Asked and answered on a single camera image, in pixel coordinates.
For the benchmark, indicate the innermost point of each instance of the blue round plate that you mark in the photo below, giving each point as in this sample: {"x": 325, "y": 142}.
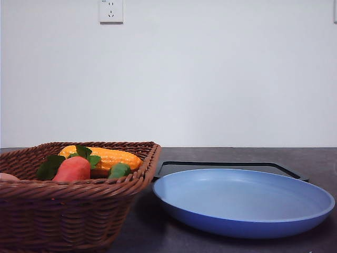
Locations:
{"x": 242, "y": 204}

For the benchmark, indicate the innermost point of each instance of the brown egg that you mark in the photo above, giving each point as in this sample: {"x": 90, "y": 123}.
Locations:
{"x": 8, "y": 178}

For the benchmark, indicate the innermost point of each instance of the brown wicker basket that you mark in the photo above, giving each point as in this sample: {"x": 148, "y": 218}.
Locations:
{"x": 68, "y": 216}

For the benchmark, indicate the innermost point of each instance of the black serving tray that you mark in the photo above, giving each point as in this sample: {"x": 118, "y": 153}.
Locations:
{"x": 264, "y": 166}

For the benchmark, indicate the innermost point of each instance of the green chili pepper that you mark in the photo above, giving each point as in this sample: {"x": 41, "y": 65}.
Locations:
{"x": 119, "y": 170}

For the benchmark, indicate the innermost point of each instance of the yellow corn cob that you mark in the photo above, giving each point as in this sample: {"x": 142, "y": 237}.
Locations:
{"x": 108, "y": 157}

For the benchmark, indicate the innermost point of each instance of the green carrot leaves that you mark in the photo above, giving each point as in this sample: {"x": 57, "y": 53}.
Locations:
{"x": 49, "y": 164}

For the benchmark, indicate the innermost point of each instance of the white wall power socket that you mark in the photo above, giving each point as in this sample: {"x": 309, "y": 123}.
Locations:
{"x": 111, "y": 12}

